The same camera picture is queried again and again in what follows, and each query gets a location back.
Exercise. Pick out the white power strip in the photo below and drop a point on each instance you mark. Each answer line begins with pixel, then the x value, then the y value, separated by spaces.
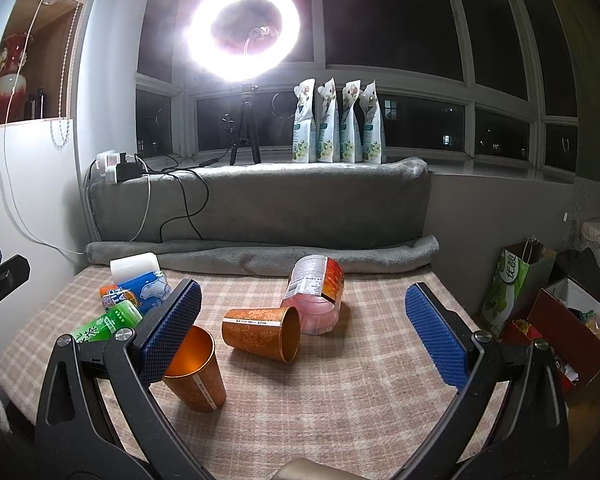
pixel 105 165

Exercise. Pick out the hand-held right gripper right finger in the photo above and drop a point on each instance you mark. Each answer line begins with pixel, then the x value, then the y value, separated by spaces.
pixel 437 340

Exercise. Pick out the green tea bottle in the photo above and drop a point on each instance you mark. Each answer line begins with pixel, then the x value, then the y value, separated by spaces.
pixel 107 325

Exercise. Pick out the pink clear plastic jar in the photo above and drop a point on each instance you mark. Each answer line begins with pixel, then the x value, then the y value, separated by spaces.
pixel 315 300

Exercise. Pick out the black plug adapter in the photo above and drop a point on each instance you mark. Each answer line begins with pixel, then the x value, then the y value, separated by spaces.
pixel 129 167

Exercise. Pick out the orange patterned metal cup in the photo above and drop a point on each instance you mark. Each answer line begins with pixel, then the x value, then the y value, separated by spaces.
pixel 252 332
pixel 200 385

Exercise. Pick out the red white vase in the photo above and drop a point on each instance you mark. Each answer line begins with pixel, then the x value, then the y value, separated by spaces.
pixel 11 80

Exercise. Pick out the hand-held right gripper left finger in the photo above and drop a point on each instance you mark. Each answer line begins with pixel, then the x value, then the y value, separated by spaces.
pixel 172 330

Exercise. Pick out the grey plush cushion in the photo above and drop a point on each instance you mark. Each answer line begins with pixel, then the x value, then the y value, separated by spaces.
pixel 290 200

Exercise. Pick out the dark bottle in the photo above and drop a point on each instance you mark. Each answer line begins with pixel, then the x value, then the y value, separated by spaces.
pixel 36 105

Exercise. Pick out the wooden wall shelf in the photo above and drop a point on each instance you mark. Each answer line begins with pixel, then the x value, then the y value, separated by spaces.
pixel 55 60

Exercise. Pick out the black tripod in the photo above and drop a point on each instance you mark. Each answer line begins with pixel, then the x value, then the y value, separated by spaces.
pixel 244 115

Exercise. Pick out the green paper bag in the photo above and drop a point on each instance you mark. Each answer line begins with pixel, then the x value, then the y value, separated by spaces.
pixel 510 290

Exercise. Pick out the rolled grey blanket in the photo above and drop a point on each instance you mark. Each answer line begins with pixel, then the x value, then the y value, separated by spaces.
pixel 260 255

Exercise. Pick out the red cardboard box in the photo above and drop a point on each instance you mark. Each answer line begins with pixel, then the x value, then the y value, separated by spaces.
pixel 565 340

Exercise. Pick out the white green standing pouch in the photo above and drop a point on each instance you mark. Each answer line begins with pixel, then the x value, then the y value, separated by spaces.
pixel 303 130
pixel 350 130
pixel 372 130
pixel 326 130

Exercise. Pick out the orange soda can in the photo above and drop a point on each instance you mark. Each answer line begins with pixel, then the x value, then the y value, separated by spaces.
pixel 112 297

